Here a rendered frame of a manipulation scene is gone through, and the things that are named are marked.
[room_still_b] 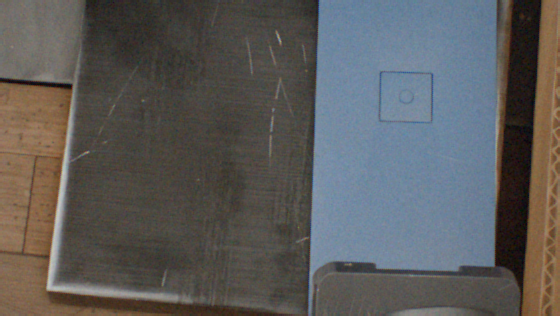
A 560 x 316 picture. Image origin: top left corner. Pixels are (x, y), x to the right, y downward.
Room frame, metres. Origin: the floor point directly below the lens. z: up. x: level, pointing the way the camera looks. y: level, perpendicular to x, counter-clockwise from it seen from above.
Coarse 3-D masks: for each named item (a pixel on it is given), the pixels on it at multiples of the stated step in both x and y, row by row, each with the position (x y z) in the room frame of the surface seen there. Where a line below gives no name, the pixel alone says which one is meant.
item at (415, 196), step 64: (320, 0) 0.30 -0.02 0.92; (384, 0) 0.30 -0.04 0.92; (448, 0) 0.30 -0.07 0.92; (320, 64) 0.27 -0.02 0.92; (384, 64) 0.27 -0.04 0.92; (448, 64) 0.27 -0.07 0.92; (320, 128) 0.24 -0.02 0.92; (384, 128) 0.24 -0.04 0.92; (448, 128) 0.24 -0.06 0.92; (320, 192) 0.22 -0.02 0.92; (384, 192) 0.22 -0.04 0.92; (448, 192) 0.22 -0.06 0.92; (320, 256) 0.19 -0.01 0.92; (384, 256) 0.19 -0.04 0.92; (448, 256) 0.19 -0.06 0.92
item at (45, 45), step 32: (0, 0) 0.30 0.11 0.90; (32, 0) 0.30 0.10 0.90; (64, 0) 0.30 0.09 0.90; (0, 32) 0.29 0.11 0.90; (32, 32) 0.29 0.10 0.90; (64, 32) 0.29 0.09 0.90; (512, 32) 0.29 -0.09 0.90; (0, 64) 0.28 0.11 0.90; (32, 64) 0.28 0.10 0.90; (64, 64) 0.28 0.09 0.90; (512, 64) 0.28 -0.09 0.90; (512, 96) 0.26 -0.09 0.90; (512, 128) 0.25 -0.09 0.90
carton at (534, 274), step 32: (544, 0) 0.30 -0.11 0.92; (544, 32) 0.28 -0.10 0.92; (544, 64) 0.27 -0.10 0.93; (544, 96) 0.25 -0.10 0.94; (544, 128) 0.23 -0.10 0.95; (544, 160) 0.22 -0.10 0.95; (544, 192) 0.21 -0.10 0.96; (544, 224) 0.19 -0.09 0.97; (544, 256) 0.18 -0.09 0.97; (544, 288) 0.17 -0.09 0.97
